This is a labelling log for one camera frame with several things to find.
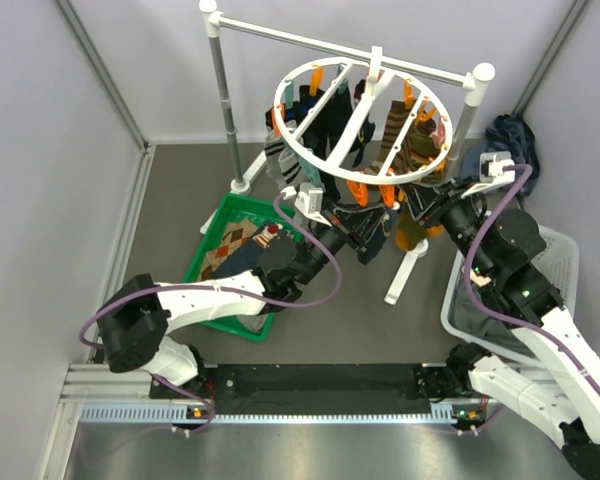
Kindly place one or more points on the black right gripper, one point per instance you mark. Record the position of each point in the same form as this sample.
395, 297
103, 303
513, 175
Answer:
424, 197

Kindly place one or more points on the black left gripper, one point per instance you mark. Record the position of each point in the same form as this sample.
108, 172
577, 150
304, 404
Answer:
360, 223

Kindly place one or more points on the olive green striped sock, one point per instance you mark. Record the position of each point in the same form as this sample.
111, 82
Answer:
421, 150

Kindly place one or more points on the brown striped sock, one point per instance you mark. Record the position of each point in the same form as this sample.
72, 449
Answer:
396, 117

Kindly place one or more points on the navy santa pattern sock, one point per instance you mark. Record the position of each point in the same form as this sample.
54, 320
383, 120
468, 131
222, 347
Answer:
380, 233

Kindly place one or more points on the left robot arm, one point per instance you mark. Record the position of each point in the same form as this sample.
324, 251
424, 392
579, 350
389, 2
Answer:
262, 276

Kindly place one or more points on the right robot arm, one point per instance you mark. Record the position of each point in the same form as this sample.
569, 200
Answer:
499, 247

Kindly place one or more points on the dark navy hanging socks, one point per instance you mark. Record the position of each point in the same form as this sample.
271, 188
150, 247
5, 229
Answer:
324, 133

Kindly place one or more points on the white round sock hanger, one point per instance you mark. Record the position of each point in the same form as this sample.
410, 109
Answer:
381, 71

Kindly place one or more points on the grey striped sock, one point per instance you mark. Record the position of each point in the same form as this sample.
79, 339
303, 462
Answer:
282, 165

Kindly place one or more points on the blue clothes pile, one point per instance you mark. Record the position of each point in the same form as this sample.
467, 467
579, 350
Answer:
506, 133

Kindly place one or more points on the green plastic bin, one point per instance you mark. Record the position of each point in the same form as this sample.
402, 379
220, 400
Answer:
237, 219

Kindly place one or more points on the white drying rack stand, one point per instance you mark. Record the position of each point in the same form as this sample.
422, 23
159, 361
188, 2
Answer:
477, 81

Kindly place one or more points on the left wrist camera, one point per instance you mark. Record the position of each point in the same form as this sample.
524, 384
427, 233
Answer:
307, 201

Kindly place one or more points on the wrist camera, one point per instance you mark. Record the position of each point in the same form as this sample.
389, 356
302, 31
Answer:
496, 171
307, 201

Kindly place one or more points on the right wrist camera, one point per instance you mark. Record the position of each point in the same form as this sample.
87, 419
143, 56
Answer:
496, 171

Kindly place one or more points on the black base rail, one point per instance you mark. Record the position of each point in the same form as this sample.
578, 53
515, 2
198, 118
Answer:
322, 389

